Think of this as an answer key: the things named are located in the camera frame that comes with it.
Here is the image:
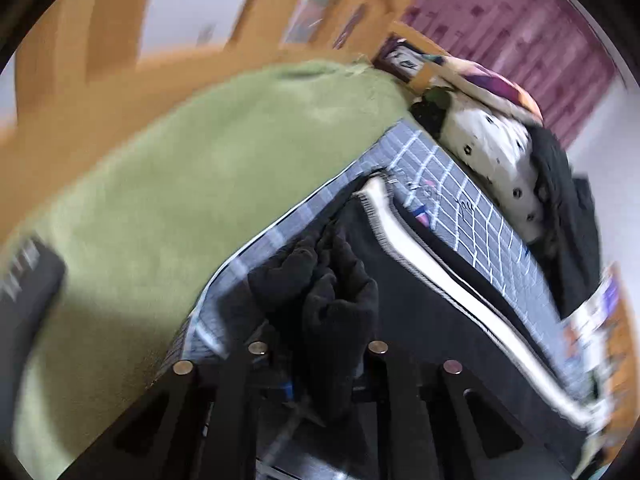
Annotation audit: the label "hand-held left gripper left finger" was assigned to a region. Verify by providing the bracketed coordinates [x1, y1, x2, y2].
[62, 341, 273, 480]

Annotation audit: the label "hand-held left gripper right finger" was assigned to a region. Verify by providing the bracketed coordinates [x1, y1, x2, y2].
[366, 340, 576, 480]

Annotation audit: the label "black pants with white waistband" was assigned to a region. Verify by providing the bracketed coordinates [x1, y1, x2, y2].
[220, 176, 608, 480]

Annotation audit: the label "colourful printed item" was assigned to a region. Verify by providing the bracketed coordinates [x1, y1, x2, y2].
[559, 264, 632, 413]

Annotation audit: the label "green bed sheet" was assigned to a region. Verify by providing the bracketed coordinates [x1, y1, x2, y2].
[9, 59, 418, 480]

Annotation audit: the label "wooden bed footboard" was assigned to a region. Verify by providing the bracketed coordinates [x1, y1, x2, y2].
[597, 265, 638, 438]

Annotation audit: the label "grey checkered blanket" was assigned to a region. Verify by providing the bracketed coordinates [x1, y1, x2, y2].
[165, 119, 603, 413]

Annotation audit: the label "dark object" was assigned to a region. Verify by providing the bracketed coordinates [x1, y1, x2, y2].
[0, 232, 67, 376]

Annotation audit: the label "black jacket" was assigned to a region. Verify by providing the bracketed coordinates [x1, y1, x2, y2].
[524, 124, 607, 320]

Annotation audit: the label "white spotted pillow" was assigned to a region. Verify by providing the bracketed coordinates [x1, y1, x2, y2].
[410, 85, 547, 247]

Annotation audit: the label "wooden bed headboard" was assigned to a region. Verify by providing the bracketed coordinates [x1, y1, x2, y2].
[0, 0, 418, 183]

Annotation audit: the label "colourful printed pillow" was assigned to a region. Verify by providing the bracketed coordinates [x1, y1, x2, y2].
[429, 54, 545, 122]

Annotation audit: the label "purple box with white label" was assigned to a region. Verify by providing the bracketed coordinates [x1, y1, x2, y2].
[374, 34, 433, 85]

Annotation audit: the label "purple patterned curtain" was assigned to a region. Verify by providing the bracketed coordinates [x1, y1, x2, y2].
[400, 0, 620, 150]

